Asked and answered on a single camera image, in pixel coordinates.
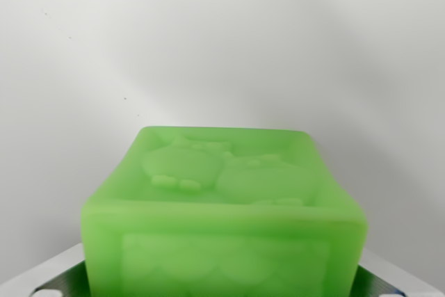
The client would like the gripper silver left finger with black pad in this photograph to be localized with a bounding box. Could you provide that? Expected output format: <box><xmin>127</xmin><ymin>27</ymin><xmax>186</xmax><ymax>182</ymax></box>
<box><xmin>0</xmin><ymin>243</ymin><xmax>90</xmax><ymax>297</ymax></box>

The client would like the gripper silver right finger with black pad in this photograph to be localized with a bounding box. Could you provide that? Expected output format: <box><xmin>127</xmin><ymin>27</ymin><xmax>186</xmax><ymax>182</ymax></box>
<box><xmin>352</xmin><ymin>250</ymin><xmax>445</xmax><ymax>297</ymax></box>

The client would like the green soft toy cube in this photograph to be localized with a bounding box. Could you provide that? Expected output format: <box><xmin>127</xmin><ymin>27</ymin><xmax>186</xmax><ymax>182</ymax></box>
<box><xmin>80</xmin><ymin>125</ymin><xmax>369</xmax><ymax>297</ymax></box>

